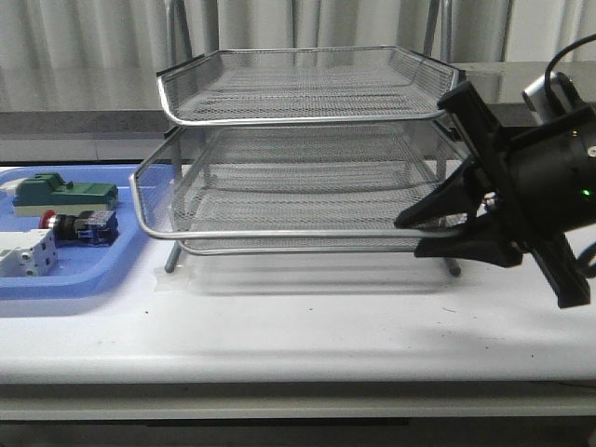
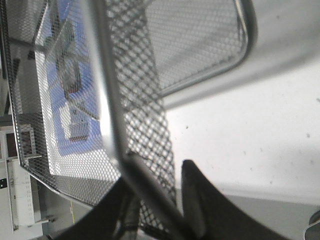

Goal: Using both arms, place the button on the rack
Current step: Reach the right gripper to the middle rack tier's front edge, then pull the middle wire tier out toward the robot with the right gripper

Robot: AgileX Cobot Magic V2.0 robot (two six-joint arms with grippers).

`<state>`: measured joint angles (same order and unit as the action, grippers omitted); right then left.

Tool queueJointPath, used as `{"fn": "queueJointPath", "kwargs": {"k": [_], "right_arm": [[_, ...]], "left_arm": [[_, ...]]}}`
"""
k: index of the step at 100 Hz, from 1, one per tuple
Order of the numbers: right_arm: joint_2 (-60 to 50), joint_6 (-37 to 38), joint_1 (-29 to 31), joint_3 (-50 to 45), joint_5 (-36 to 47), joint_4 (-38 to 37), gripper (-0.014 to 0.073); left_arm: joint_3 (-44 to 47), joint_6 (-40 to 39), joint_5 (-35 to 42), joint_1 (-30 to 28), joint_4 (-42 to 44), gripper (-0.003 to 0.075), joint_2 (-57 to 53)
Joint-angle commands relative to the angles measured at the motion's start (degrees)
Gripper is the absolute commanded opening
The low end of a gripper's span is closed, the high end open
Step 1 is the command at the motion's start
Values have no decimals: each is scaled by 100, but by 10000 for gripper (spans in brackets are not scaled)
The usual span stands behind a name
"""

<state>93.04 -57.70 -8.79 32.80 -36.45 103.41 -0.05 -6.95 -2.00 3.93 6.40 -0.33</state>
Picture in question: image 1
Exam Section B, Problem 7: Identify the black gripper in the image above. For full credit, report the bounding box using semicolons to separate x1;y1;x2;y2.
394;82;595;308

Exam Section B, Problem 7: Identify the silver mesh tray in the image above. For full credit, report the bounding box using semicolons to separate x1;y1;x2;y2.
156;46;462;127
130;121;466;255
169;185;448;256

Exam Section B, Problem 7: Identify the red emergency stop button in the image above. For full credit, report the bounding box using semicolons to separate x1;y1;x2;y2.
38;210;119;246

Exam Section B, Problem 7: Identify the blue plastic tray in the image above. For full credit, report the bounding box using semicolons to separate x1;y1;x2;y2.
1;164;148;300

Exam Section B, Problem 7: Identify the white circuit breaker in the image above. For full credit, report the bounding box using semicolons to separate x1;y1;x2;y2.
1;229;58;278

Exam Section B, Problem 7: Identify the black camera cable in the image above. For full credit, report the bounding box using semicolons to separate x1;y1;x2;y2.
543;35;596;113

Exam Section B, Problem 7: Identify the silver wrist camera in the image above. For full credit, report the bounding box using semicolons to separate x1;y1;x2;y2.
522;72;582;125

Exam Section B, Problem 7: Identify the silver metal rack frame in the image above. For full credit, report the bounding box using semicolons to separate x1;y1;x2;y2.
163;0;462;278

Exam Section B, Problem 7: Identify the green and beige switch block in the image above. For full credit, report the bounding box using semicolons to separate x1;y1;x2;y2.
1;172;119;217

